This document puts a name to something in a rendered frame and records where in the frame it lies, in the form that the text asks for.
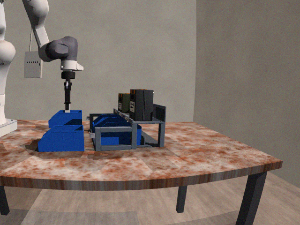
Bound blue bin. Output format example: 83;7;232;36
101;122;142;145
92;114;127;132
38;125;84;152
48;110;82;128

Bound grey metal shelf frame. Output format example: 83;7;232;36
86;104;166;151

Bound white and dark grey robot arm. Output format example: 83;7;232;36
0;0;83;125

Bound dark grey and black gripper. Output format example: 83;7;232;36
61;71;75;113

